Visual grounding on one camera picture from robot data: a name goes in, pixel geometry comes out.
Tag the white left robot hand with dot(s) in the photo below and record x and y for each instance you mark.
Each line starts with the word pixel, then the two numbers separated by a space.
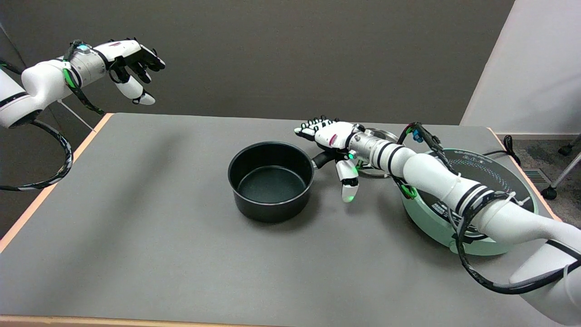
pixel 131 50

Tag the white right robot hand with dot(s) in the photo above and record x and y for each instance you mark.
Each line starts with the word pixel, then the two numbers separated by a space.
pixel 333 136

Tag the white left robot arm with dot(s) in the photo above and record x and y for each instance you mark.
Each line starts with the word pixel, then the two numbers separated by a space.
pixel 43 84

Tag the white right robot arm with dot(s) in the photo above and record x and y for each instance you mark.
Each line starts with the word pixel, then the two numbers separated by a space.
pixel 431 175

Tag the glass lid with black knob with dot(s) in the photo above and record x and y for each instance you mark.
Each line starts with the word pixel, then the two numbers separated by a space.
pixel 386 134

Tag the green round induction cooker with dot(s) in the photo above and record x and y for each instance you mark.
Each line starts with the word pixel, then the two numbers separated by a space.
pixel 499 175

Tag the floor vent grille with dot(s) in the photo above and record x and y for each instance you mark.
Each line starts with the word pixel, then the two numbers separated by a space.
pixel 538 176

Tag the stand leg with caster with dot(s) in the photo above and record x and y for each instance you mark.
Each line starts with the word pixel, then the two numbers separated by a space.
pixel 563 175

